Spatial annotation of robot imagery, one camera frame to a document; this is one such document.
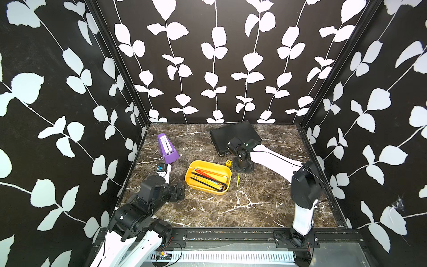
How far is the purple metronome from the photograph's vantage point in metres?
0.91

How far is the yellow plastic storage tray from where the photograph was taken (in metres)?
0.87

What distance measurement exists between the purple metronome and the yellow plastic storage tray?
10cm
